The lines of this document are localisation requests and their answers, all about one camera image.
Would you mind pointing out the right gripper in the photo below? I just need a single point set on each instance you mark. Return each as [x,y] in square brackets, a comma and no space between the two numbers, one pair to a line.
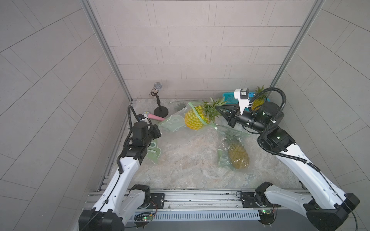
[233,117]

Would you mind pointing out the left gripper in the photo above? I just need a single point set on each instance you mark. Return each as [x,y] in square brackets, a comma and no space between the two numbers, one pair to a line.
[153,129]

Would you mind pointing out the zip-top bag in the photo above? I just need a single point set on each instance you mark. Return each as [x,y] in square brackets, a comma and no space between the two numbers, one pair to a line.
[175,122]
[153,151]
[172,104]
[222,152]

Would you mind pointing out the orange pineapple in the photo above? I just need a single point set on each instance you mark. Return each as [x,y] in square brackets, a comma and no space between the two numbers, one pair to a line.
[256,104]

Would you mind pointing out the yellow pineapple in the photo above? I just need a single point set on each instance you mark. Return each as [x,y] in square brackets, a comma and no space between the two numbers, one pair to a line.
[203,113]

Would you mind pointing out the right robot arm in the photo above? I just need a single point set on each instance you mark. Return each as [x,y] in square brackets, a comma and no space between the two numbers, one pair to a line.
[327,207]

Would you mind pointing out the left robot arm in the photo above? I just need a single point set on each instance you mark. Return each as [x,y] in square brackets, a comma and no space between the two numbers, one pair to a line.
[118,202]

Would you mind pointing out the back green pineapple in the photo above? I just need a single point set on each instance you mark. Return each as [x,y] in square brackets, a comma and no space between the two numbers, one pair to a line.
[180,106]

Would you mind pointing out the green pineapple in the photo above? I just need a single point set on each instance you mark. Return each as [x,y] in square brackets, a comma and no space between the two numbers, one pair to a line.
[237,154]
[180,106]

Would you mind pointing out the right green pineapple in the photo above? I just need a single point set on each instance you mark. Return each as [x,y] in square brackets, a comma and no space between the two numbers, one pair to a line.
[237,154]

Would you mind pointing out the teal plastic basket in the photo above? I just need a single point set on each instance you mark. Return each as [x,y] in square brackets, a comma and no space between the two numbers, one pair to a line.
[229,97]

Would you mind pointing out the pink toy microphone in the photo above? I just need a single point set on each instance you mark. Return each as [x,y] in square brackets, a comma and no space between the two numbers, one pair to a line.
[148,116]

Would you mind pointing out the black microphone stand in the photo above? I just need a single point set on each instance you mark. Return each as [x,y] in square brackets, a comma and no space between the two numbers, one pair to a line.
[160,111]

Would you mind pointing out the left circuit board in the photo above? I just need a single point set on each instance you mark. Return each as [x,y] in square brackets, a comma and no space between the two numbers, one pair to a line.
[144,217]

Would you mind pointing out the circuit board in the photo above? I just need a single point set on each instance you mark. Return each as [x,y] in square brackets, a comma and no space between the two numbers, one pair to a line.
[267,217]
[144,217]

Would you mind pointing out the right circuit board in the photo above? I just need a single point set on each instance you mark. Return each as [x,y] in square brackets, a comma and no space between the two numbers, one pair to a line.
[267,217]

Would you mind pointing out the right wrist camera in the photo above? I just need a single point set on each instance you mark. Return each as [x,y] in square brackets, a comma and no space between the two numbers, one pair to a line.
[242,95]

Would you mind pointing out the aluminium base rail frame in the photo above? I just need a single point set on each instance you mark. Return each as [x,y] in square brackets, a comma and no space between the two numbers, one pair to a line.
[198,205]

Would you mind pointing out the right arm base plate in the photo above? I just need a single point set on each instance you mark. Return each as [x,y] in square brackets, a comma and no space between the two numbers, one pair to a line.
[251,199]

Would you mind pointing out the right aluminium corner post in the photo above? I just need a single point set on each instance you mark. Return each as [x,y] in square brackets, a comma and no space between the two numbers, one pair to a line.
[312,15]

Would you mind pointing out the aluminium corner post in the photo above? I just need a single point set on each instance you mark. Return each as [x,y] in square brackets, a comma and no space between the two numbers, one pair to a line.
[312,15]
[102,40]

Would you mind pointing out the left aluminium corner post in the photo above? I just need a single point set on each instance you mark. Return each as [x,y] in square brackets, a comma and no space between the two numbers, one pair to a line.
[102,40]

